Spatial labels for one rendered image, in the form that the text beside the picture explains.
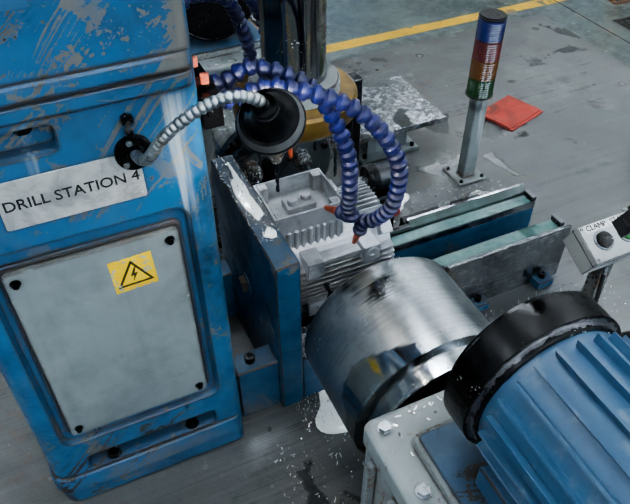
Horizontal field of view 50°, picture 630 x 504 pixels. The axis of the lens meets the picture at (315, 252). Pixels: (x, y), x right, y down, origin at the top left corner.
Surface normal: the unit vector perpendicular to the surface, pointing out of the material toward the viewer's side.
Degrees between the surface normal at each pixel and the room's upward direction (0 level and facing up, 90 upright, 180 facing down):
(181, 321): 90
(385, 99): 0
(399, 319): 17
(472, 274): 90
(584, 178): 0
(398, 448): 0
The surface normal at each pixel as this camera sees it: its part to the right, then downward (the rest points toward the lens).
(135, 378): 0.41, 0.62
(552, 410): -0.59, -0.37
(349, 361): -0.74, -0.19
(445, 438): 0.00, -0.73
